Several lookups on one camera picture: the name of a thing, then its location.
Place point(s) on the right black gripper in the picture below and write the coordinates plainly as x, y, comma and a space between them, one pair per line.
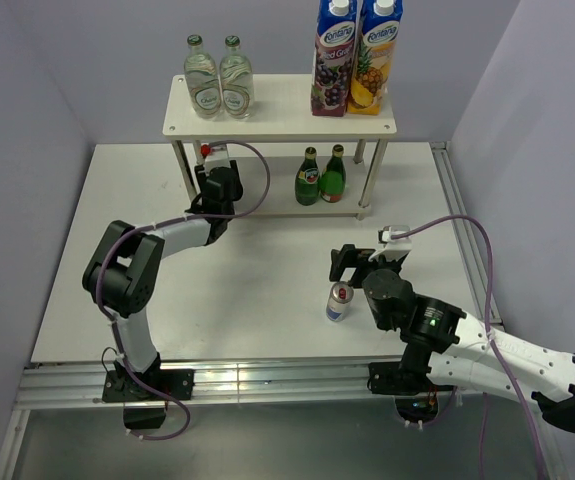
345, 257

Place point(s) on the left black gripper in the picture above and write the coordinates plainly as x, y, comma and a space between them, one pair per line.
201, 174

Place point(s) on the silver blue can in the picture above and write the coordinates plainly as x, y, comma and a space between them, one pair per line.
340, 297

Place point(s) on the green Perrier labelled bottle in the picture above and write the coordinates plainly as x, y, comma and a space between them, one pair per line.
306, 180

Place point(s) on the dark green gold-cap bottle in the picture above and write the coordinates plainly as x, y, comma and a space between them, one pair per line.
333, 180

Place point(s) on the clear bottle green cap front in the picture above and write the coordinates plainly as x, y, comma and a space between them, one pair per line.
236, 78

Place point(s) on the clear bottle green cap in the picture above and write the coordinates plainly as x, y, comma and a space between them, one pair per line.
236, 78
202, 81

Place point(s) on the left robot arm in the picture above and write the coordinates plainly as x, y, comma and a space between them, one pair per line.
122, 274

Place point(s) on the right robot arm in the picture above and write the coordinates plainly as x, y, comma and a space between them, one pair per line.
446, 346

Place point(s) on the beige two-tier shelf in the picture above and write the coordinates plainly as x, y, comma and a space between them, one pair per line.
292, 115

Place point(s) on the red grape juice carton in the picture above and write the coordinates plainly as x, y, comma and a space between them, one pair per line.
333, 57

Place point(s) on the pineapple juice carton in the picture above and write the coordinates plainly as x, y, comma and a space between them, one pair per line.
378, 29

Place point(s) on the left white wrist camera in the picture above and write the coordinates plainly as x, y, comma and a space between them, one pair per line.
213, 157

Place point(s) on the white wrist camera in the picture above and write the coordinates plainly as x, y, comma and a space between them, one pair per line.
394, 244
213, 157

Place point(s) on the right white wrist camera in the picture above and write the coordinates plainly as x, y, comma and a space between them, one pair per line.
394, 244

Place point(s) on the aluminium rail frame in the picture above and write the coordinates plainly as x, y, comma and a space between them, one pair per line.
245, 316

